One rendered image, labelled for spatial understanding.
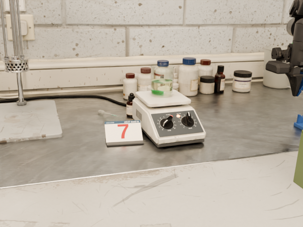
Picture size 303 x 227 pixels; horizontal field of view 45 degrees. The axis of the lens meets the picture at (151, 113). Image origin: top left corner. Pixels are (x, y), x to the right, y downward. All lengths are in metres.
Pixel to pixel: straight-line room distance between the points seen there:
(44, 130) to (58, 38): 0.47
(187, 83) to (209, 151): 0.46
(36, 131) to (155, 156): 0.32
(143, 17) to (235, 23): 0.39
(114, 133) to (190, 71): 0.47
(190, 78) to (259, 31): 0.45
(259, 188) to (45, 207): 0.40
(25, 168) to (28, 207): 0.15
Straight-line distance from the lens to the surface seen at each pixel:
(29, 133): 0.97
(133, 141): 0.91
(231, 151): 0.89
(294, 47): 1.09
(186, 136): 0.89
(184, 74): 1.29
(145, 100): 0.94
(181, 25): 1.46
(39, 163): 0.83
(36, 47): 1.36
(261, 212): 0.68
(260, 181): 0.78
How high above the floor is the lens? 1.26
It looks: 19 degrees down
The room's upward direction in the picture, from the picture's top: 2 degrees clockwise
